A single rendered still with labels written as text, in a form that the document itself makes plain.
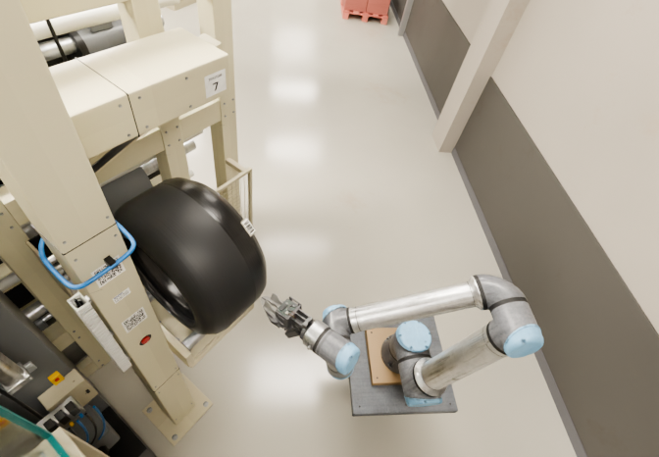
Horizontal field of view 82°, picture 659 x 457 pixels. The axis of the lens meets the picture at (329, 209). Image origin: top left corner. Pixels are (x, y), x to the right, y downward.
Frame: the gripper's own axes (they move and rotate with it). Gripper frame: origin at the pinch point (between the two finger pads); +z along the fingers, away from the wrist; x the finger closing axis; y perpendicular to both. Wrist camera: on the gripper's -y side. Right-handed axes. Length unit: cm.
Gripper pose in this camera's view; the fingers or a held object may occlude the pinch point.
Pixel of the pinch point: (264, 300)
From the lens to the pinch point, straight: 136.9
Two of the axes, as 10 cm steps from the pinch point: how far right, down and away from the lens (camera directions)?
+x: -6.0, 5.4, -5.9
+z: -8.0, -4.4, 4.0
